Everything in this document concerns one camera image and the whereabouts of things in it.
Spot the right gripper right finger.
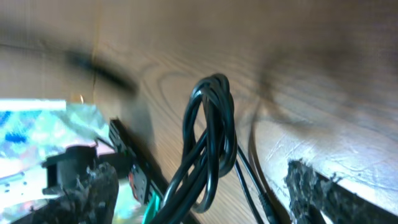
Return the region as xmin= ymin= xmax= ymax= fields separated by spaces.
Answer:
xmin=285 ymin=160 xmax=397 ymax=224

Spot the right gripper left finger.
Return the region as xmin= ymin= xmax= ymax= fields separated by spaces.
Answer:
xmin=12 ymin=162 xmax=119 ymax=224

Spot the black USB cable gold plug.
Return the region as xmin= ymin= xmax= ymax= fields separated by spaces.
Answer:
xmin=233 ymin=144 xmax=280 ymax=224

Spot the black USB cable dark plug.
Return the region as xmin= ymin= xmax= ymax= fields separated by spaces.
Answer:
xmin=151 ymin=73 xmax=238 ymax=223

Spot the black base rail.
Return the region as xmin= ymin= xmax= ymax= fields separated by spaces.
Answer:
xmin=42 ymin=119 xmax=168 ymax=223

